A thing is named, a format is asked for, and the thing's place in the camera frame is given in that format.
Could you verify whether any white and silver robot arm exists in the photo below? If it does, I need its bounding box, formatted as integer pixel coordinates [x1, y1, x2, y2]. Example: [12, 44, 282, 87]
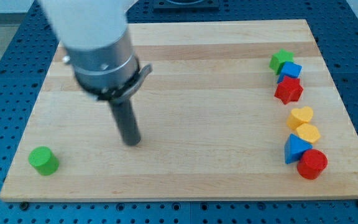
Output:
[39, 0, 152, 103]

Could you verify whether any wooden board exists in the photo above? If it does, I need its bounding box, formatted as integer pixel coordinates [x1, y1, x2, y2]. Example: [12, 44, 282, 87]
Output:
[0, 19, 358, 202]

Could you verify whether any dark grey pointer rod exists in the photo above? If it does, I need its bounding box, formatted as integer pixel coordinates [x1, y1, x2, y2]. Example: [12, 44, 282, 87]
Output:
[109, 100, 141, 146]

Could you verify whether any green star block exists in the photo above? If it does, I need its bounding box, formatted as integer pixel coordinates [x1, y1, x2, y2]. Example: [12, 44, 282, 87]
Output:
[269, 49, 294, 75]

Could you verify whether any red star block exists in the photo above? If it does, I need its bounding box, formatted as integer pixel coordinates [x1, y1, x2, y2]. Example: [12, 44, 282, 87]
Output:
[274, 76, 303, 105]

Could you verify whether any blue cube block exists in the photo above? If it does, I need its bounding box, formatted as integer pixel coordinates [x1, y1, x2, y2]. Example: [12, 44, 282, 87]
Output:
[277, 62, 303, 83]

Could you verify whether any yellow heart block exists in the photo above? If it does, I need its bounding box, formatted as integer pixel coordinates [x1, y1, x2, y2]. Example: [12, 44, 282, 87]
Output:
[287, 106, 314, 130]

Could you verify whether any blue triangle block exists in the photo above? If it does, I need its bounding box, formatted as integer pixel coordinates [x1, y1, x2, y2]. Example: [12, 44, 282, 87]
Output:
[284, 134, 313, 164]

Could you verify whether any yellow hexagon block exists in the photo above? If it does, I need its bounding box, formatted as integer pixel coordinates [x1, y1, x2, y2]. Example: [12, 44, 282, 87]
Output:
[295, 123, 321, 144]

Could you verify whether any red cylinder block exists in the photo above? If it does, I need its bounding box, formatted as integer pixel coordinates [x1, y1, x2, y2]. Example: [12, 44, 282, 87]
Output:
[296, 149, 328, 180]

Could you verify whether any green cylinder block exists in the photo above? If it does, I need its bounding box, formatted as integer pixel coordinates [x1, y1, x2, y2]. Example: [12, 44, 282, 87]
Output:
[28, 146, 60, 176]

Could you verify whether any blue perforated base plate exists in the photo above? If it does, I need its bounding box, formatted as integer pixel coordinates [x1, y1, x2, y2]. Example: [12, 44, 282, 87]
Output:
[0, 0, 358, 223]

